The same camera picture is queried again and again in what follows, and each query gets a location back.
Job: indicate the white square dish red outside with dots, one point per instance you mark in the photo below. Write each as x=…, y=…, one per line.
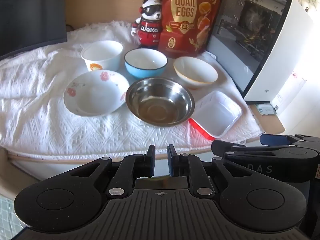
x=215, y=115

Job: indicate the black monitor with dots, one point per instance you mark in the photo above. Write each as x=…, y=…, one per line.
x=30, y=12

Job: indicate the white textured cloth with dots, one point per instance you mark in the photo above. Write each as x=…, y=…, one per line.
x=50, y=120

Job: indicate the stainless steel bowl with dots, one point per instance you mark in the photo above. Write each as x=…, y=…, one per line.
x=155, y=100

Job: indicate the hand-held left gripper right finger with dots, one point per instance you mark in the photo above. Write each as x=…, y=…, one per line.
x=172, y=162

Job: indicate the panda figurine in red suit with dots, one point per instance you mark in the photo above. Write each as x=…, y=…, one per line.
x=147, y=30

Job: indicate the white bowl with orange rim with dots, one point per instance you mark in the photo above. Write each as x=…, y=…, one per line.
x=195, y=70

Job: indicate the white bowl with orange logo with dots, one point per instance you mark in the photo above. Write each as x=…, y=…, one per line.
x=100, y=51

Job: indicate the light blue bowl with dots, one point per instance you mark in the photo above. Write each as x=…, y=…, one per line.
x=140, y=72

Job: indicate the white computer case glass panel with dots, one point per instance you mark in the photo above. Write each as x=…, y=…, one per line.
x=280, y=62

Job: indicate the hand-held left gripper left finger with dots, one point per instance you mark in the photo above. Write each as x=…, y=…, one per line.
x=150, y=165

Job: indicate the red snack bag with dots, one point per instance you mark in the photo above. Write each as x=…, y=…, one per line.
x=180, y=30

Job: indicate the brown cardboard piece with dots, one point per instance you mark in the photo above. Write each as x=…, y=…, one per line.
x=265, y=126

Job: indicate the white floral bowl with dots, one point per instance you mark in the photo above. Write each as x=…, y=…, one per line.
x=92, y=97

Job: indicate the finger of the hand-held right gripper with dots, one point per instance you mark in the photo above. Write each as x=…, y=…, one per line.
x=275, y=139
x=222, y=147

